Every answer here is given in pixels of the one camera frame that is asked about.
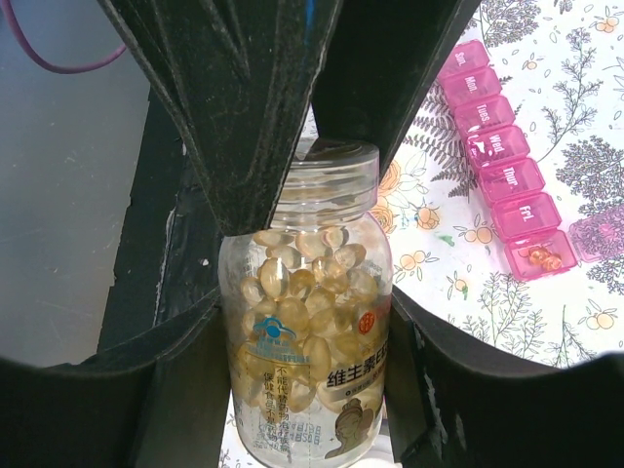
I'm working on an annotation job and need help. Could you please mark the orange pills in organizer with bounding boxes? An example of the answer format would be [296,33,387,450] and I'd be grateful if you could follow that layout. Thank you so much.
[527,246,563,272]

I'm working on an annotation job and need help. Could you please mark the clear bottle of yellow pills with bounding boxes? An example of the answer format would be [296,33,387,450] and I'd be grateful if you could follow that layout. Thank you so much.
[218,138,393,467]

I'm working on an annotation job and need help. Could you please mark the pink weekly pill organizer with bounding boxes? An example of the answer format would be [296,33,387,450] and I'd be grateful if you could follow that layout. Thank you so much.
[438,40,623,281]

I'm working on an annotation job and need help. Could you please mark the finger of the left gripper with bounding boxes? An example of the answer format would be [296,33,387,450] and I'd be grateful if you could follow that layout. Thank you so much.
[312,0,480,173]
[102,0,341,234]

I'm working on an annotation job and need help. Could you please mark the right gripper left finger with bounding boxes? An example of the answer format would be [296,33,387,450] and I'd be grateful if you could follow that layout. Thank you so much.
[1,291,230,467]

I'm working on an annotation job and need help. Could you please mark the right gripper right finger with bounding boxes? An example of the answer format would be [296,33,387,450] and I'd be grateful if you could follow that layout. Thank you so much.
[385,290,623,467]

